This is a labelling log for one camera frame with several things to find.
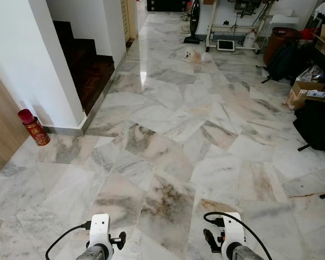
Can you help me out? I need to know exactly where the red cylindrical canister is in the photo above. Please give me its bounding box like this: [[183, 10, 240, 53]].
[[17, 108, 51, 147]]

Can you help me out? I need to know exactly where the large black bag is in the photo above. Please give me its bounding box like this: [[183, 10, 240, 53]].
[[292, 97, 325, 153]]

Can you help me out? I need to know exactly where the light wooden cabinet panel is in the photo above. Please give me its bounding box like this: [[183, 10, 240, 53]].
[[0, 62, 29, 174]]

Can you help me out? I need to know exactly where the dark wooden staircase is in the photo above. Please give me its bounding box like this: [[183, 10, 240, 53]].
[[53, 21, 116, 115]]

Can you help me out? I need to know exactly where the small white fluffy dog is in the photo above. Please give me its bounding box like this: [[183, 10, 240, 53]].
[[183, 48, 212, 63]]

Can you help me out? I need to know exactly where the black backpack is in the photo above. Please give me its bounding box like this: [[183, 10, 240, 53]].
[[257, 41, 316, 85]]

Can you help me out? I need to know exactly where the white framed tablet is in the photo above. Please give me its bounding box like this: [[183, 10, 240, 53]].
[[217, 39, 237, 52]]

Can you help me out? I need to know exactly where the white plastic bottle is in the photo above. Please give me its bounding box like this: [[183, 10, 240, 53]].
[[243, 30, 258, 49]]

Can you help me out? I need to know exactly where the brown round bin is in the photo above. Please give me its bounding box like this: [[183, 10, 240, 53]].
[[263, 27, 300, 66]]

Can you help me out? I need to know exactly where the white metal rack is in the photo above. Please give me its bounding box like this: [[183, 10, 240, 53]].
[[205, 0, 272, 54]]

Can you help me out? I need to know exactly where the black upright vacuum cleaner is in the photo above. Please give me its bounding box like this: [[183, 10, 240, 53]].
[[184, 0, 203, 44]]

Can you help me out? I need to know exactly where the light wooden door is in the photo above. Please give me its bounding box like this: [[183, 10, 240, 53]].
[[120, 0, 139, 42]]

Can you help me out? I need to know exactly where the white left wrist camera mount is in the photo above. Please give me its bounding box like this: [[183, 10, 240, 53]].
[[89, 214, 112, 251]]

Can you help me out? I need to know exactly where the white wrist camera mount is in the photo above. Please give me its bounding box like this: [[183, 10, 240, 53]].
[[89, 214, 112, 251], [222, 212, 245, 255]]

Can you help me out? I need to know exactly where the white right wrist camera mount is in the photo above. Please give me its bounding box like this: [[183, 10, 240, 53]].
[[222, 212, 245, 255]]

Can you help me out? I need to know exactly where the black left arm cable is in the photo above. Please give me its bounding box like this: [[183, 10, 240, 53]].
[[45, 221, 93, 260]]

